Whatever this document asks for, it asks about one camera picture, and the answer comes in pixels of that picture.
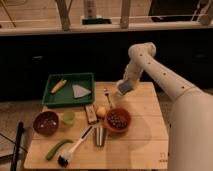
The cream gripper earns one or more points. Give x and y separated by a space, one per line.
133 73

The blue grey sponge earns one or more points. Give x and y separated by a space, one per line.
124 86

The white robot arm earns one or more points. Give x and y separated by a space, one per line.
190 145

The white paper cup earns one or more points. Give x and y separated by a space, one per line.
115 93

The small green cup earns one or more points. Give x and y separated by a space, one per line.
68 117

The silver fork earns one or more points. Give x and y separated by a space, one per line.
106 93

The yellow round fruit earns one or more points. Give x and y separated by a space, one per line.
101 111

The orange bowl with dark berries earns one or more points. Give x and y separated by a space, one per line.
117 120

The grey triangular cloth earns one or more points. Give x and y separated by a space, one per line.
80 91

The brown rectangular block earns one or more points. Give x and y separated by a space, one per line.
90 113

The green plastic tray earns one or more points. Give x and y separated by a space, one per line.
64 97

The metal tongs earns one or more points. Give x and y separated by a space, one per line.
100 135

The dark red bowl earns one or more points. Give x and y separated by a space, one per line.
46 123

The green cucumber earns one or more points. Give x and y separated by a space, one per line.
56 147

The black pole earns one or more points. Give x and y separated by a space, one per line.
15 155

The green base white post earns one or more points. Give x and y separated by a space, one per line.
90 15

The white handled dish brush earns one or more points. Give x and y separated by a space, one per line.
65 157

